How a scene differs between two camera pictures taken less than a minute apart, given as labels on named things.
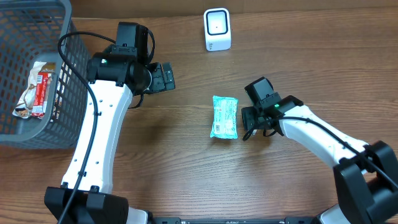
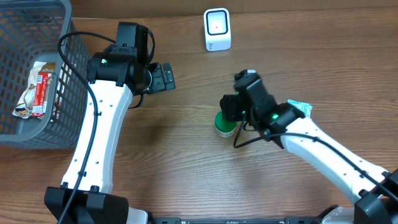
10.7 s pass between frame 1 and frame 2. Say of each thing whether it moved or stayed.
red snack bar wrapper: stayed
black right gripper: moved
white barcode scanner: stayed
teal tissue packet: moved
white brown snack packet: stayed
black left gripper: stayed
